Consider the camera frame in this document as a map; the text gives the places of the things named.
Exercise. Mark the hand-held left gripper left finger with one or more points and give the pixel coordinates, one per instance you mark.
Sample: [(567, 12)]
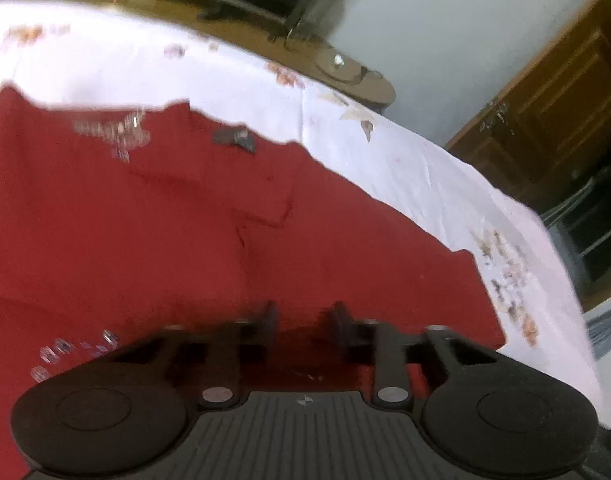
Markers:
[(268, 321)]

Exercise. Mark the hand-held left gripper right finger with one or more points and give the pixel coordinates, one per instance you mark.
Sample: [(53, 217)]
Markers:
[(341, 321)]

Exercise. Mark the red sweater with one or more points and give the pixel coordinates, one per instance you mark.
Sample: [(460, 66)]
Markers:
[(160, 230)]

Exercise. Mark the white floral bed sheet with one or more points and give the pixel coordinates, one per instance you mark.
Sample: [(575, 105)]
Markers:
[(395, 160)]

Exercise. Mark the white crumpled paper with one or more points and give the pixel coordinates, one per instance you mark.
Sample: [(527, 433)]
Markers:
[(339, 60)]

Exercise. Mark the grey striped cloth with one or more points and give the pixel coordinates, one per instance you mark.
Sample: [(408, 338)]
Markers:
[(608, 332)]

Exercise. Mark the black metal rack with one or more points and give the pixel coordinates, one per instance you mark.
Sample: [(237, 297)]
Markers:
[(593, 230)]

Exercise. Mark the wooden TV stand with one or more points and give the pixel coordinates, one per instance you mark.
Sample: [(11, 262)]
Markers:
[(255, 30)]

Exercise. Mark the brown wooden door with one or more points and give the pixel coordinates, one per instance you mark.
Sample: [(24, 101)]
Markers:
[(550, 110)]

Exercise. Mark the grey tall upright object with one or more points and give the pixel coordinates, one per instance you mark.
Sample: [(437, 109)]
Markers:
[(315, 0)]

